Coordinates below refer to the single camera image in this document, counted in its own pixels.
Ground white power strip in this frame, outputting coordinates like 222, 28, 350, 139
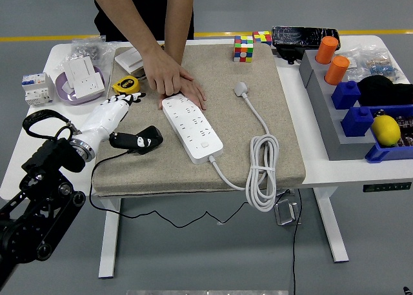
161, 94, 225, 165

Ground blue plastic bin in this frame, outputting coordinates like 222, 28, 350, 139
365, 105, 413, 164

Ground person's right hand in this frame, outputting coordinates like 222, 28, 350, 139
141, 46, 195, 96

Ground black plastic-wrapped device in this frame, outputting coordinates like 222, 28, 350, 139
271, 25, 341, 48

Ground person's left hand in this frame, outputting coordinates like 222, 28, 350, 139
157, 78, 207, 111

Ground purple bowl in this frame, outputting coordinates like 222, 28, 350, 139
54, 65, 106, 107

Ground clear bag blue parts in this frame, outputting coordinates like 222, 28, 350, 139
363, 56, 404, 83

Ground grey-brown mat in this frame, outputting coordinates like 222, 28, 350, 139
91, 43, 307, 198

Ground yellow tape measure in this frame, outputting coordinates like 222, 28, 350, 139
111, 76, 142, 97

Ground black plug adapter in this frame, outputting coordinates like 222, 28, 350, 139
128, 125, 164, 156

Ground clear bag of screws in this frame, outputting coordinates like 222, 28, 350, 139
54, 36, 117, 73

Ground large Rubik's cube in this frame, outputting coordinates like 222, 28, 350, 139
233, 35, 255, 63

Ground grey stepped holder block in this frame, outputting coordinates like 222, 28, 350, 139
298, 49, 385, 162

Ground white power strip cord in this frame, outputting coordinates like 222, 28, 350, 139
208, 93, 280, 213

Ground blue peg block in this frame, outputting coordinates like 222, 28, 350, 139
331, 80, 361, 110
341, 106, 375, 138

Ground small black bracket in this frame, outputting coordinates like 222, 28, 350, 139
274, 45, 306, 65

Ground orange cylinder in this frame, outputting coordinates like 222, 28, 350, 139
315, 36, 339, 65
324, 56, 350, 86

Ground black cloth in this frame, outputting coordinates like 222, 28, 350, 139
356, 75, 413, 108

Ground yellow lemon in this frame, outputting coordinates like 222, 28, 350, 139
370, 114, 402, 147

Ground white wall plug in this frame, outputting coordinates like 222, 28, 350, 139
233, 81, 249, 98

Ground clear acrylic stand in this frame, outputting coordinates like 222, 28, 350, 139
273, 198, 303, 227

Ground dark circuit boards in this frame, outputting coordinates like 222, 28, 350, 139
374, 109, 413, 148

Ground clear bag of parts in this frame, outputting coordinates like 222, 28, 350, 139
338, 46, 393, 72

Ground white wall socket panel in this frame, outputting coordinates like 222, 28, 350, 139
73, 72, 106, 99

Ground small Rubik's cube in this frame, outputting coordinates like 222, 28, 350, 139
252, 30, 273, 46

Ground white double switch panel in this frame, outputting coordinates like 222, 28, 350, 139
114, 47, 145, 75

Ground black table control panel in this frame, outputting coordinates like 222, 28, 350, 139
362, 181, 413, 193

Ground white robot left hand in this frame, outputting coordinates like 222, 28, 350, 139
77, 92, 152, 150

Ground white circuit breaker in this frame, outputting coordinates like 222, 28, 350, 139
21, 72, 55, 107

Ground thin black adapter cord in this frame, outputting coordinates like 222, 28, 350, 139
88, 149, 291, 229

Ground black floor cable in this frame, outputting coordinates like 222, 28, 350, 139
291, 188, 303, 295

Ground white table leg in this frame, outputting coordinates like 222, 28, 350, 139
314, 187, 350, 264
97, 197, 123, 280

